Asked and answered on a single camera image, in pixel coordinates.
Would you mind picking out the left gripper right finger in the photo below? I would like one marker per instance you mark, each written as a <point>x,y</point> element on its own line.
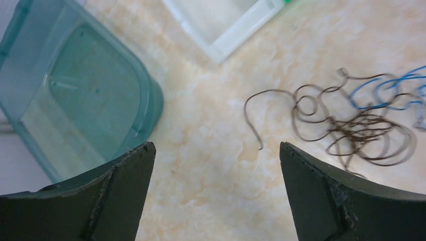
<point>328,203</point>

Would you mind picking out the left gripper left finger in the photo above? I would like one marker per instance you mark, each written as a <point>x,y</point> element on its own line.
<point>104,203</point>

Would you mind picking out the teal transparent plastic tray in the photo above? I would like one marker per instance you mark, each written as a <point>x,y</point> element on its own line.
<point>74,93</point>

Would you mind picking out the white plastic bin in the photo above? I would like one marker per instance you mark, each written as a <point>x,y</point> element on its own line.
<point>221,27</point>

